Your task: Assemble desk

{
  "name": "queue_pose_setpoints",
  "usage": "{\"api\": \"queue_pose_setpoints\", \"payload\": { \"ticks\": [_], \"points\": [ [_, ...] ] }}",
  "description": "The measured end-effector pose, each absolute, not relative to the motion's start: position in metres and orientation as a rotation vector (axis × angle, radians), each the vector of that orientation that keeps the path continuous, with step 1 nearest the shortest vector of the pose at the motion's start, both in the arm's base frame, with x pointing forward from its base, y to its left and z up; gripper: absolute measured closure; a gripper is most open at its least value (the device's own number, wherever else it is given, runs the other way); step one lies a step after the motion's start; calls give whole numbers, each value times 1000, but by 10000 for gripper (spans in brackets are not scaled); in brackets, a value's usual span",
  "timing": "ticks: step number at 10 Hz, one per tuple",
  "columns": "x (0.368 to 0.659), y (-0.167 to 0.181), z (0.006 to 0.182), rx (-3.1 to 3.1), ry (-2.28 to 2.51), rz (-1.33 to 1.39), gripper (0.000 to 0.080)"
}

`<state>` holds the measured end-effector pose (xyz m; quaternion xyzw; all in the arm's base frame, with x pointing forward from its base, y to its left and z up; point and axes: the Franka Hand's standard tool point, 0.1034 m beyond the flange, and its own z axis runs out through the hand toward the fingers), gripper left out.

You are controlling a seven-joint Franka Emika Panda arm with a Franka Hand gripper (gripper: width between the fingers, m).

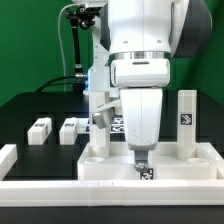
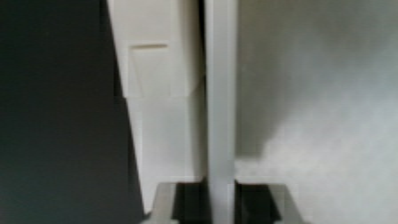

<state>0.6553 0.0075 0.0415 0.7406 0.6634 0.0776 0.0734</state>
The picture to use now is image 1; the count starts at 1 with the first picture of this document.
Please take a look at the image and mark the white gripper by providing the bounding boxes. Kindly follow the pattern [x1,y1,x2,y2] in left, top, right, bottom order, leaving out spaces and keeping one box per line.
[91,58,172,172]

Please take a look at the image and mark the white desk top tray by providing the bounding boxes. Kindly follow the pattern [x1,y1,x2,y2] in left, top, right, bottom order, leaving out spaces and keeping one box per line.
[77,141,224,182]

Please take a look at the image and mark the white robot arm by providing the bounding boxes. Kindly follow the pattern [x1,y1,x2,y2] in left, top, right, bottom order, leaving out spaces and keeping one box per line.
[92,0,212,172]

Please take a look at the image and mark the fiducial marker plate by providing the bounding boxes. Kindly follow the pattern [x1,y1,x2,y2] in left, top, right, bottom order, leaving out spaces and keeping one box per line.
[85,116,126,134]

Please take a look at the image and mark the white U-shaped fence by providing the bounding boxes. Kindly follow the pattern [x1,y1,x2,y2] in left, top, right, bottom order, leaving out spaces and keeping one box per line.
[0,142,224,207]

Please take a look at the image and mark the black cables on table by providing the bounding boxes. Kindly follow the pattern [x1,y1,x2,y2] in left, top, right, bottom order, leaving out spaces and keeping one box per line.
[34,74,89,93]

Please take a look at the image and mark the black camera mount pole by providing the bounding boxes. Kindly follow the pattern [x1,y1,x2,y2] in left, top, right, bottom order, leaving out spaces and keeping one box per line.
[66,6,95,79]

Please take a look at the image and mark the camera on mount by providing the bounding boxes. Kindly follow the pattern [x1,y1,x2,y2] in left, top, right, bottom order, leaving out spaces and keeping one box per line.
[85,0,108,9]

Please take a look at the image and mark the white cable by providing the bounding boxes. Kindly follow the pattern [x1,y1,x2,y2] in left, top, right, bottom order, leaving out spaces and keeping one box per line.
[57,3,81,93]

